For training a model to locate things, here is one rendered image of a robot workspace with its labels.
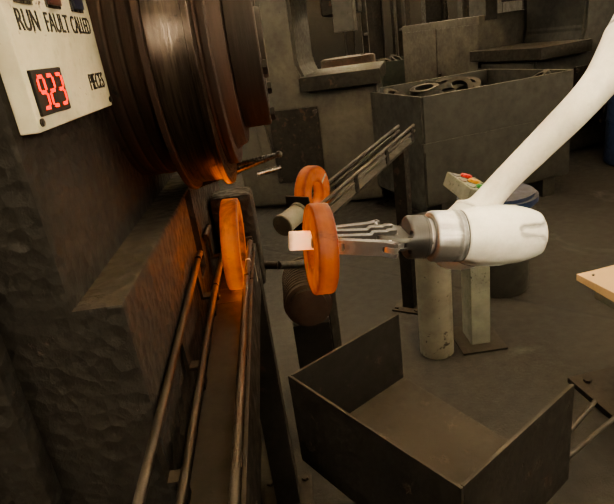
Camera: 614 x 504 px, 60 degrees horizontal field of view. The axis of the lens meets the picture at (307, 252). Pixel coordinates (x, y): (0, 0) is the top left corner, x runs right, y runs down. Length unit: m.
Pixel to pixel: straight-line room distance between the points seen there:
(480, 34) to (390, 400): 4.20
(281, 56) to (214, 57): 2.86
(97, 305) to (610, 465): 1.37
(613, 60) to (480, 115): 2.16
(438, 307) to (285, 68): 2.25
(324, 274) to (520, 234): 0.34
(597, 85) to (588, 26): 3.60
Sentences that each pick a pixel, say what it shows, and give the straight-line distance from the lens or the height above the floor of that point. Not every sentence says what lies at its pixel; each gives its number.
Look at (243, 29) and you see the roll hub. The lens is 0.88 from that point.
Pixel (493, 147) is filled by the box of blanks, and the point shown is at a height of 0.38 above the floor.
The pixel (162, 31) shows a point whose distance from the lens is 0.80.
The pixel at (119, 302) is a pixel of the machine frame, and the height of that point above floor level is 0.87.
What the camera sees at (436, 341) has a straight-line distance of 1.95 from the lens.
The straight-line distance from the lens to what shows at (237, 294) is 1.08.
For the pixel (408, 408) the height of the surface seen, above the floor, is 0.60.
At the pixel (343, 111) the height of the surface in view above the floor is 0.64.
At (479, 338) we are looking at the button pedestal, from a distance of 2.05.
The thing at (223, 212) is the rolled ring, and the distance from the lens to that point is 1.02.
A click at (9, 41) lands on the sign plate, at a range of 0.59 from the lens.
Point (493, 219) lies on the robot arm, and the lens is 0.94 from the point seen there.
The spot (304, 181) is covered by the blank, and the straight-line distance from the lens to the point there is 1.47.
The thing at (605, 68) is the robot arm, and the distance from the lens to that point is 1.15.
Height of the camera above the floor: 1.11
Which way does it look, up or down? 22 degrees down
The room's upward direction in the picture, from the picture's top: 8 degrees counter-clockwise
